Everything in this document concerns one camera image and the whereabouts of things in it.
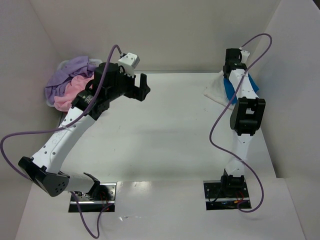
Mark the white plastic laundry basket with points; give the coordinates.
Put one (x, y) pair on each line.
(60, 82)

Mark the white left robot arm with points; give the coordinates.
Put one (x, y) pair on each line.
(44, 167)

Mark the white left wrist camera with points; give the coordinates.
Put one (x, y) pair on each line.
(129, 61)

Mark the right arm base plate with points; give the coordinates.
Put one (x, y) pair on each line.
(228, 199)

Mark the blue t shirt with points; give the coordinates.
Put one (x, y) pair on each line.
(230, 90)

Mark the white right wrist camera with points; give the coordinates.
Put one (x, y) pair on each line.
(244, 55)

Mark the pink t shirt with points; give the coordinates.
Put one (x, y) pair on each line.
(77, 84)

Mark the lavender t shirt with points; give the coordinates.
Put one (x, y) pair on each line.
(67, 75)

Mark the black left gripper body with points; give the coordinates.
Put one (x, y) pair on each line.
(136, 88)

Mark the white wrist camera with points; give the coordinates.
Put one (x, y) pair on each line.
(129, 61)
(244, 55)

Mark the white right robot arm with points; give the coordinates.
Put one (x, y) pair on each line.
(245, 119)

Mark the white folded t shirt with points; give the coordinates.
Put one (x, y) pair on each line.
(215, 90)

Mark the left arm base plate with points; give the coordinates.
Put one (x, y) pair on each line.
(102, 196)

